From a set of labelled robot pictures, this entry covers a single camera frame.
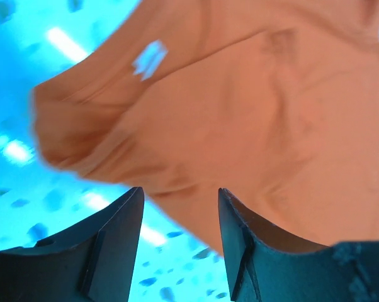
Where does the orange t shirt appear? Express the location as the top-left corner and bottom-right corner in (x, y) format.
(33, 1), (379, 252)

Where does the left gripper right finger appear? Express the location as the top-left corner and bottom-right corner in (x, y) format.
(218, 189), (379, 301)

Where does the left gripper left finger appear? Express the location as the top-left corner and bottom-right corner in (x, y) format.
(0, 187), (144, 302)

